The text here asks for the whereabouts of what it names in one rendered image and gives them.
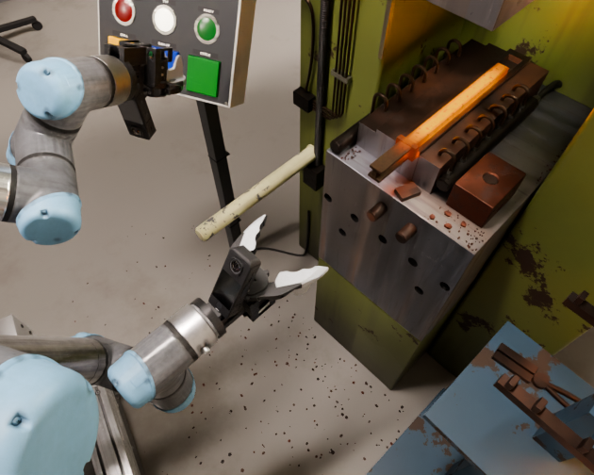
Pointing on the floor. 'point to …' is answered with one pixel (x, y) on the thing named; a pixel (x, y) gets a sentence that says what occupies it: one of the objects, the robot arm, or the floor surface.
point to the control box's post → (209, 117)
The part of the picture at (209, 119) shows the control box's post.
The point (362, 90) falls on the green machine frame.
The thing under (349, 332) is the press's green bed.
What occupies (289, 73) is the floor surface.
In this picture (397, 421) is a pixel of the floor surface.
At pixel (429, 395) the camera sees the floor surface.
